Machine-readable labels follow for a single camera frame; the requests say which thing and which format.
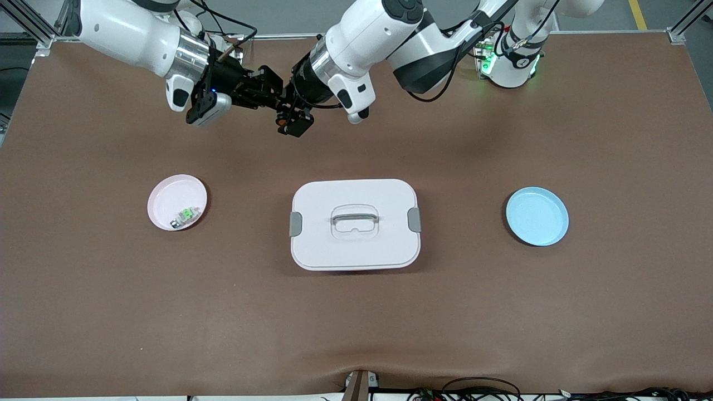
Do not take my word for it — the pink round plate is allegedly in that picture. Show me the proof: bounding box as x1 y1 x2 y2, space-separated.
147 174 208 232

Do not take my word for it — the white lidded storage box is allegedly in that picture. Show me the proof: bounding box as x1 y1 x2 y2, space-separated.
289 179 422 272

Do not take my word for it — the brown table mat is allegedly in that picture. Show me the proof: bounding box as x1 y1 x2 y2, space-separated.
0 32 713 397

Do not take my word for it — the light blue round plate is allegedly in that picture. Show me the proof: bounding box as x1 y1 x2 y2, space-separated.
506 187 570 247

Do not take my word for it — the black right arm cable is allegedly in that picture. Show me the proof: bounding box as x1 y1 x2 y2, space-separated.
170 0 258 65

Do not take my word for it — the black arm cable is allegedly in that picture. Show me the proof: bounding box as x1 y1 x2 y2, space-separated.
407 0 560 104
170 0 258 65

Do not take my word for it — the green white switch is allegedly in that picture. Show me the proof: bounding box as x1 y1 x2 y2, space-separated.
170 207 200 229

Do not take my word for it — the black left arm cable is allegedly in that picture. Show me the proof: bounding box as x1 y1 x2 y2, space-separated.
407 0 560 104

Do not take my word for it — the aluminium frame post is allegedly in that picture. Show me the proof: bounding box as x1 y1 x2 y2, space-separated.
0 0 76 52
667 0 713 45

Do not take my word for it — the brown camera stand post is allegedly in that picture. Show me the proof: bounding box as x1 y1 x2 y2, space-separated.
341 369 380 401

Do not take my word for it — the silver table edge rail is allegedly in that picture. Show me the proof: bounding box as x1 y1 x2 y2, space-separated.
33 31 672 43

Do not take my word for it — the black looped cable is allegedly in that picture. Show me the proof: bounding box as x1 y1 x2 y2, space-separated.
442 377 522 401

